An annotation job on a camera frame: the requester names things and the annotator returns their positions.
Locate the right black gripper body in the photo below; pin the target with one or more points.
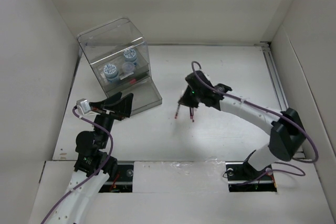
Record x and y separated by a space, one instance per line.
197 97

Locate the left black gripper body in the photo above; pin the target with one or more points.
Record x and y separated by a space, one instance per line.
108 117

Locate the blue slime jar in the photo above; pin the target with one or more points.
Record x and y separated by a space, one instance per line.
111 73
131 55

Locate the small dark glitter jar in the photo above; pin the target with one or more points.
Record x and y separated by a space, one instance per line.
128 67

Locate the clear acrylic drawer organizer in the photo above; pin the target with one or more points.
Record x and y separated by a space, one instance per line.
105 44

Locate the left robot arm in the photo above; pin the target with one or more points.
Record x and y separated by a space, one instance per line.
95 163

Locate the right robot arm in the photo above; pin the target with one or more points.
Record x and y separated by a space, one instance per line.
285 129

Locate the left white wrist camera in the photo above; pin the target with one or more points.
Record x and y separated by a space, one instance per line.
83 107

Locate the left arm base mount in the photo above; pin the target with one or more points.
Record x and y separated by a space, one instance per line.
122 182

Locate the aluminium rail right side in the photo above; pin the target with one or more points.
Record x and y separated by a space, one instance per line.
275 79

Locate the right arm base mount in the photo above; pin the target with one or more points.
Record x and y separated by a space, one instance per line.
241 178

